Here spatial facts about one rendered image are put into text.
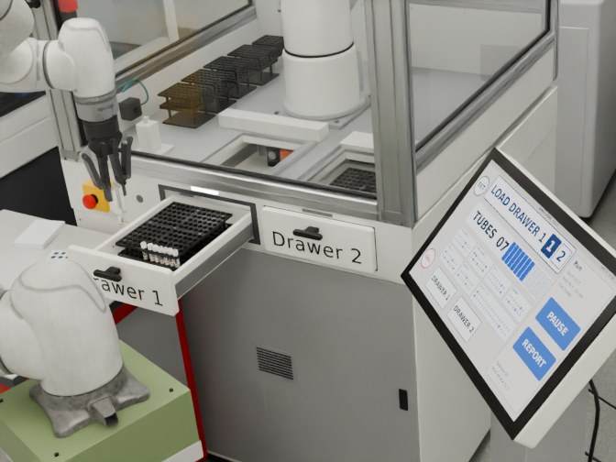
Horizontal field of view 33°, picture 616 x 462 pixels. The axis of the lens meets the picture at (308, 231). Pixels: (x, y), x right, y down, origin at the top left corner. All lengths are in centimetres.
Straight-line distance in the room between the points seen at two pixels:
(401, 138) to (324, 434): 91
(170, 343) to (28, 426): 82
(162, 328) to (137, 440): 79
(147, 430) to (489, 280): 66
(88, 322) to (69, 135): 98
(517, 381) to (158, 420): 66
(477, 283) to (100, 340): 67
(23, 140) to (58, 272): 135
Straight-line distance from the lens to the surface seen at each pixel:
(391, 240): 225
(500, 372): 168
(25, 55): 221
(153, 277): 221
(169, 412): 190
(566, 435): 193
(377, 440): 262
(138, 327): 257
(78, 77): 220
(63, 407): 190
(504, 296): 175
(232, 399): 283
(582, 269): 164
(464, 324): 180
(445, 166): 233
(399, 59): 206
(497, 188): 189
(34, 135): 317
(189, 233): 238
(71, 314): 180
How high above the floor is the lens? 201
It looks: 29 degrees down
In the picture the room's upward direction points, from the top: 6 degrees counter-clockwise
